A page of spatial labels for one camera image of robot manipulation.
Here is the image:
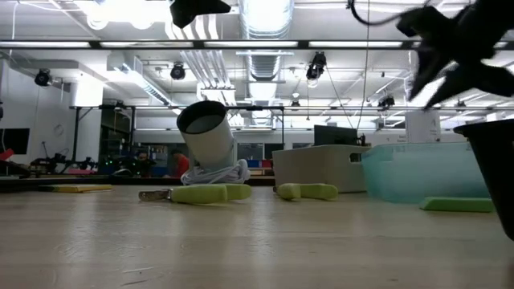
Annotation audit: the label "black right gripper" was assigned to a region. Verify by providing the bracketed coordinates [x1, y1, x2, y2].
[396, 0, 514, 110]

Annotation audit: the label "black mesh basket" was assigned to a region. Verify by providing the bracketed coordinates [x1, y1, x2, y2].
[453, 118, 514, 242]

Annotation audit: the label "teal translucent plastic bin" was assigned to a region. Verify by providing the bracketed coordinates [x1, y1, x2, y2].
[361, 142, 492, 204]

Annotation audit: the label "green eraser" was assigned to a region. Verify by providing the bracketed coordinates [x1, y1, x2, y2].
[419, 196, 496, 214]

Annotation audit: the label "white plastic bin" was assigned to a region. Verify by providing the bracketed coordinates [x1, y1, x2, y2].
[271, 144, 371, 194]

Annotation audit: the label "large green-handled pliers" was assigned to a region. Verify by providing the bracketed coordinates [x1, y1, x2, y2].
[138, 183, 253, 205]

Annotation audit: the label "small green-handled pliers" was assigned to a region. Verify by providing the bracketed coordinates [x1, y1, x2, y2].
[273, 182, 340, 201]

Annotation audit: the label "black monitor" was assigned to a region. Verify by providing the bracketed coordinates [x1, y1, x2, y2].
[313, 124, 359, 147]

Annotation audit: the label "person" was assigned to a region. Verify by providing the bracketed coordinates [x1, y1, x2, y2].
[170, 149, 191, 179]
[126, 150, 156, 178]

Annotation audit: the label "black overhead frame bar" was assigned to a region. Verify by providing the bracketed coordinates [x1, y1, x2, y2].
[0, 39, 514, 51]

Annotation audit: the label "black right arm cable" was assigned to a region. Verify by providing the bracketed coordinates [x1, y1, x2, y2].
[347, 0, 402, 27]

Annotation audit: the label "black background gantry frame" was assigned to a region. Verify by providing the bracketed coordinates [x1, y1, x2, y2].
[70, 104, 286, 161]

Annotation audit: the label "white coiled cable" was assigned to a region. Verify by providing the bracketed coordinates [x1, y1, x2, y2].
[180, 159, 251, 186]

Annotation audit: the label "black wall screen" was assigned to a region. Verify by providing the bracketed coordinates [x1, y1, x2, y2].
[0, 128, 31, 156]

